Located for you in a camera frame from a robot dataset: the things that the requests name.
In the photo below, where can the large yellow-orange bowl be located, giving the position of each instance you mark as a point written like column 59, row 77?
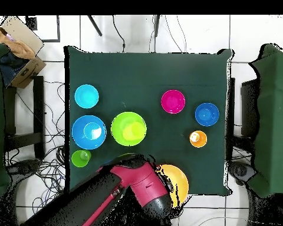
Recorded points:
column 180, row 183

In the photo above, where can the black tripod leg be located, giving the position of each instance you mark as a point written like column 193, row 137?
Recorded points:
column 156, row 26
column 95, row 26

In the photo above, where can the yellow cup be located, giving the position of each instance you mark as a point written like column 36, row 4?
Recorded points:
column 133, row 130

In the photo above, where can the pink bowl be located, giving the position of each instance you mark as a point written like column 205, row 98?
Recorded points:
column 173, row 101

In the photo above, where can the small dark blue bowl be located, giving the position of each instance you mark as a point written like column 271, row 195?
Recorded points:
column 207, row 114

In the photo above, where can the dark green tablecloth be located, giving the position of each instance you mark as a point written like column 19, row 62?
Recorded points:
column 143, row 77

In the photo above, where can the cardboard box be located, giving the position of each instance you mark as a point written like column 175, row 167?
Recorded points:
column 26, row 73

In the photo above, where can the brown cloth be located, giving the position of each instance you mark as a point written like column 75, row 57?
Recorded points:
column 18, row 48

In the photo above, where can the green cup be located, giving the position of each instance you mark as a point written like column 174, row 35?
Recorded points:
column 79, row 160

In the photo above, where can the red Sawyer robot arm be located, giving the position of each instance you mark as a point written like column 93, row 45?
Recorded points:
column 136, row 179

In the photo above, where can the dark blue cloth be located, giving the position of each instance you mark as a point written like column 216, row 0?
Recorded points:
column 10, row 68

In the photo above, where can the small light blue bowl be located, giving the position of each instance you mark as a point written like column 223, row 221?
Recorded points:
column 86, row 96

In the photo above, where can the large blue bowl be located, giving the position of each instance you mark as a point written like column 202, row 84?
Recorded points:
column 82, row 141

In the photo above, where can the black chair base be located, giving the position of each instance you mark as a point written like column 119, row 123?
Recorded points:
column 26, row 166

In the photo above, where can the orange cup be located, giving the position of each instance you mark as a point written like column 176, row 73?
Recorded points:
column 198, row 139

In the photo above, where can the black metal frame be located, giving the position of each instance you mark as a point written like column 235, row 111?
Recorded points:
column 31, row 23

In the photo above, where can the green bowl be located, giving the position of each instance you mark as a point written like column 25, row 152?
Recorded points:
column 120, row 122

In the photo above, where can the black stool frame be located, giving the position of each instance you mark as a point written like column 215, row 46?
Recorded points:
column 39, row 106

